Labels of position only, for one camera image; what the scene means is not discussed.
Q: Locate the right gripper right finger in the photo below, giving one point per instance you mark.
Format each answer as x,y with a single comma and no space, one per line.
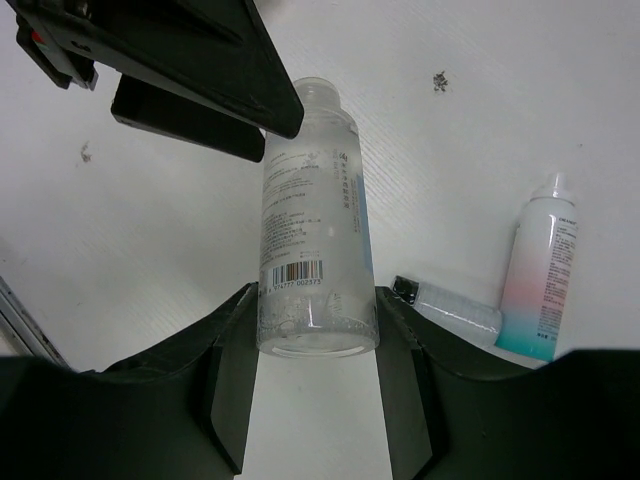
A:
455,411

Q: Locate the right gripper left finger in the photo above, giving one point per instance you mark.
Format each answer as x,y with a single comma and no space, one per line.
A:
177,410

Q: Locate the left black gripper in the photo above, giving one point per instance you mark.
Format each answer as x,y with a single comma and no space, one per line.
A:
207,55

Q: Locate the clear bottle blue label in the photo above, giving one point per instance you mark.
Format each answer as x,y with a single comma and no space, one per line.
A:
316,295

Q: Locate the small clear bottle black cap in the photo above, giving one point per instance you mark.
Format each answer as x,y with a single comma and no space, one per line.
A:
470,320

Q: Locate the white pink teal spray bottle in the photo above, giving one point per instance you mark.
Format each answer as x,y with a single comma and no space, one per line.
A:
539,271

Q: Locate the aluminium front rail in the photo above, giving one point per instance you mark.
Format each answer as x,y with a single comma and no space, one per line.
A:
23,333

